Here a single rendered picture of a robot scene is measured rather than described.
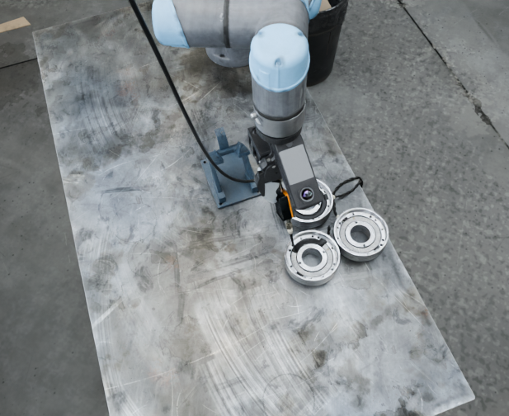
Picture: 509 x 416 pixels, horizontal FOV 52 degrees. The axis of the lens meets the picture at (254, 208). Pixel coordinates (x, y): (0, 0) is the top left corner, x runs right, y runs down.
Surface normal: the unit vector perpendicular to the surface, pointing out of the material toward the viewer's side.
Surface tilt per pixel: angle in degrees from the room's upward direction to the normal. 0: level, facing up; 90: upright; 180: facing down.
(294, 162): 32
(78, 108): 0
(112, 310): 0
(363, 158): 0
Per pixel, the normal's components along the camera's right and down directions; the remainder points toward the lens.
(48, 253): -0.04, -0.49
